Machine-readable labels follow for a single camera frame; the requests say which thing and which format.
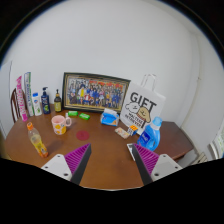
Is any white paper gift bag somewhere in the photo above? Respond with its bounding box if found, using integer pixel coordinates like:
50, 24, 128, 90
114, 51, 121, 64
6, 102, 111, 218
119, 73, 167, 136

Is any flat round red coaster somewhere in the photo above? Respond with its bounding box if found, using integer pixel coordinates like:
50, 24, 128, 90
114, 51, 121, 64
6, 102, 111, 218
75, 129, 91, 142

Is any small patterned packet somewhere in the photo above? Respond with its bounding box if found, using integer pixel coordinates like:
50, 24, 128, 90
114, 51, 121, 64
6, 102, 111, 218
114, 126, 130, 140

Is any wooden chair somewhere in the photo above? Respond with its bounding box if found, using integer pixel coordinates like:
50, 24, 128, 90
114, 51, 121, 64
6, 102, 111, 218
10, 87, 21, 124

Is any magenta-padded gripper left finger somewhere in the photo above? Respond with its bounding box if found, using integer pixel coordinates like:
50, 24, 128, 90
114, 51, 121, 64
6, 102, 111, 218
40, 143, 92, 186

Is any pink ceramic mug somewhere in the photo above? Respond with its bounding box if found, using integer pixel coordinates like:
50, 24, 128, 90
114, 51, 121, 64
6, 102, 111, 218
51, 114, 73, 136

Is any small puzzle cube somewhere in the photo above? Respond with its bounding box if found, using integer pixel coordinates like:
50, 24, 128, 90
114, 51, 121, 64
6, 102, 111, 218
127, 124, 139, 137

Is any brown yellow-label pump bottle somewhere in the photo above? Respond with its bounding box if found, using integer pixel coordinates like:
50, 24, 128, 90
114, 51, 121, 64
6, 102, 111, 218
53, 88, 63, 113

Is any blue tissue pack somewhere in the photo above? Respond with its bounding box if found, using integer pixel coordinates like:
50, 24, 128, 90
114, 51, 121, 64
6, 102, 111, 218
100, 108, 120, 127

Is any white shampoo bottle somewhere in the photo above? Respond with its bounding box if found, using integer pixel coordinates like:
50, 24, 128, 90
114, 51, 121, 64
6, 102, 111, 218
31, 92, 43, 117

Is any dark-framed group picture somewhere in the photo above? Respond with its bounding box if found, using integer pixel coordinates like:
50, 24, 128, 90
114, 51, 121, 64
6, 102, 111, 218
61, 71, 132, 114

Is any orange-capped juice bottle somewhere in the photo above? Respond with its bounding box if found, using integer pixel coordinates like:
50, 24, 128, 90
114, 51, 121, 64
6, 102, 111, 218
26, 121, 50, 159

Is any dark blue pump bottle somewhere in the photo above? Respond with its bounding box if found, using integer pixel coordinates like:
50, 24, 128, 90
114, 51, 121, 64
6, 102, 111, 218
40, 86, 51, 115

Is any blue detergent bottle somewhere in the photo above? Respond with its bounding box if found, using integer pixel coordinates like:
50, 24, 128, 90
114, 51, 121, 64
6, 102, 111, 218
136, 116, 163, 152

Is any tall pink box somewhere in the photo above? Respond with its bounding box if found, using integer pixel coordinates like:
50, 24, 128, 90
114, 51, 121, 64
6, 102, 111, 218
15, 75, 29, 123

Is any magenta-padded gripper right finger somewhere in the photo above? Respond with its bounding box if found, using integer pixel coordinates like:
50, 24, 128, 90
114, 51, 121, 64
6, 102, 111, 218
126, 143, 184, 186

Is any tall green white box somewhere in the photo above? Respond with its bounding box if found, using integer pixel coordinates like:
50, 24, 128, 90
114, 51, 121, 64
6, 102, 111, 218
23, 71, 35, 118

